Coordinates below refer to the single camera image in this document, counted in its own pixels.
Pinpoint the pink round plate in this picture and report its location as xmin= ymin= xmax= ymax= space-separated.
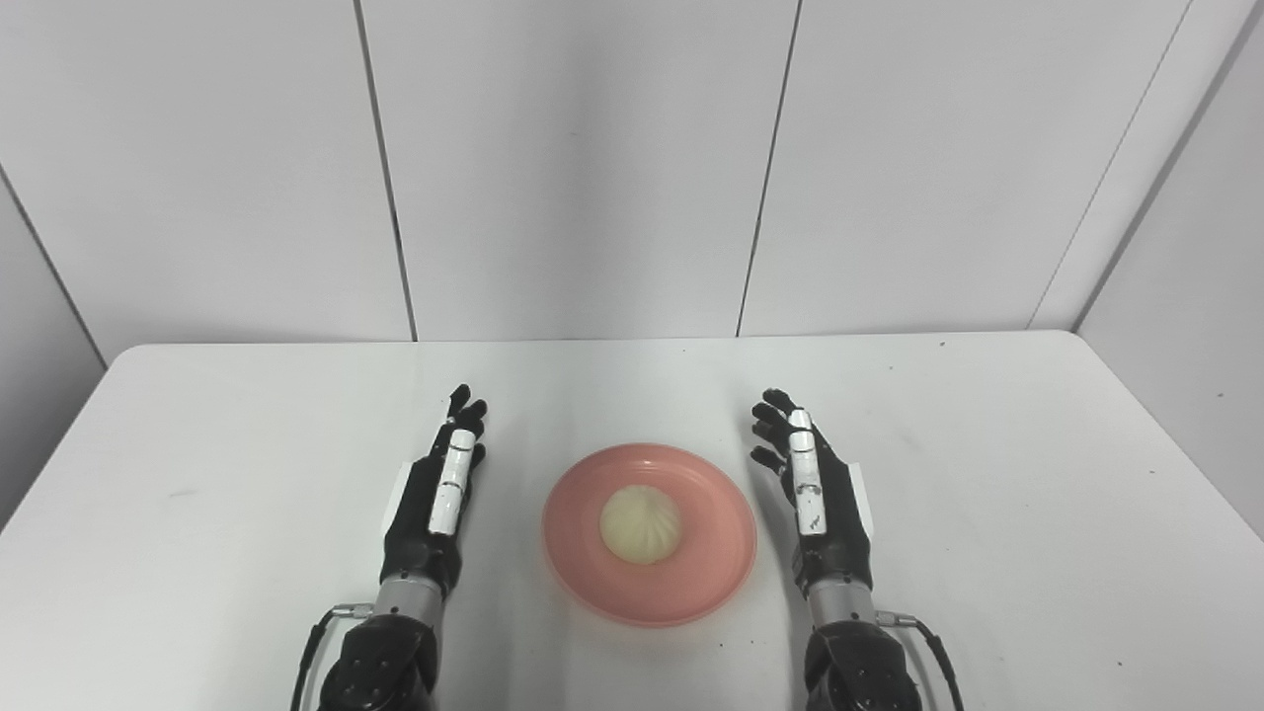
xmin=540 ymin=442 xmax=759 ymax=629

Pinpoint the cream steamed bun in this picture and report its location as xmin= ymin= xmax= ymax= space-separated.
xmin=598 ymin=483 xmax=684 ymax=567

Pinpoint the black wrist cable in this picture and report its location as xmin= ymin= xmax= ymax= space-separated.
xmin=875 ymin=608 xmax=967 ymax=711
xmin=288 ymin=602 xmax=376 ymax=711

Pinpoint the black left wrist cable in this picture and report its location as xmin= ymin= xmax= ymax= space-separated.
xmin=288 ymin=602 xmax=376 ymax=711

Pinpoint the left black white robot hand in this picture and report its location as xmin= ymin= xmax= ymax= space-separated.
xmin=379 ymin=384 xmax=489 ymax=599

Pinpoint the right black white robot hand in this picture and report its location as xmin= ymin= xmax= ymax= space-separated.
xmin=749 ymin=388 xmax=876 ymax=597

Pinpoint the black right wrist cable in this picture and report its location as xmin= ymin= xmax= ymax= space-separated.
xmin=875 ymin=608 xmax=967 ymax=711

